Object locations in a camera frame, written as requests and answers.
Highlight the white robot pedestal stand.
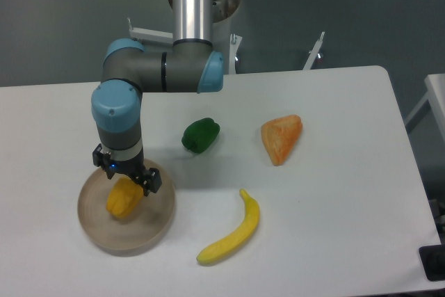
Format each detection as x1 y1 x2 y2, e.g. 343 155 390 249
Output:
125 0 327 76

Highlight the black box at right edge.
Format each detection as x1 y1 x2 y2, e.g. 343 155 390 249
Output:
419 244 445 282

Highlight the orange toast sandwich triangle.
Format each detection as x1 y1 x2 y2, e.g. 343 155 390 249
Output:
261 114 303 166

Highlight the yellow bell pepper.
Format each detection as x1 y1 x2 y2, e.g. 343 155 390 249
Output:
106 177 144 219

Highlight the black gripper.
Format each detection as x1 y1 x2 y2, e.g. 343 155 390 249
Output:
92 143 161 197

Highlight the green bell pepper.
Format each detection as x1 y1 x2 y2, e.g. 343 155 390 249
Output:
181 118 220 154

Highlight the yellow banana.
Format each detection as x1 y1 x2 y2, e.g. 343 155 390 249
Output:
196 188 261 266

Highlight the white side table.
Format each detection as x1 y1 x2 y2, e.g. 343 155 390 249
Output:
404 74 444 136

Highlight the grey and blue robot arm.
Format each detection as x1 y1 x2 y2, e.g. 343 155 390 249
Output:
91 0 224 195

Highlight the beige round plate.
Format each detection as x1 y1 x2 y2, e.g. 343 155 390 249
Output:
77 159 176 256

